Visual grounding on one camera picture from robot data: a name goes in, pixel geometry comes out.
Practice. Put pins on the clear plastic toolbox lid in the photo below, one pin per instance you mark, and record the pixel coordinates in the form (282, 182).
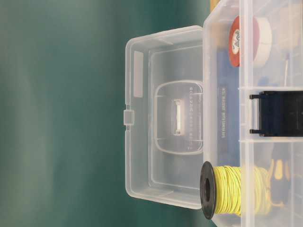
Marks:
(163, 116)

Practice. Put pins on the clear plastic toolbox base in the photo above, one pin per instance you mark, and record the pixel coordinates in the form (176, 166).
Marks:
(252, 46)

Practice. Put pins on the black toolbox latch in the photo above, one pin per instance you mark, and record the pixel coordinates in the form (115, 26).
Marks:
(280, 114)

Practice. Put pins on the yellow wire spool black flange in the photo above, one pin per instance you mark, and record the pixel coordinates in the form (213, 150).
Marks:
(220, 190)

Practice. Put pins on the yellow handled tool inside box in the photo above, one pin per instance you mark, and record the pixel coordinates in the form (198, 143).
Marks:
(279, 182)

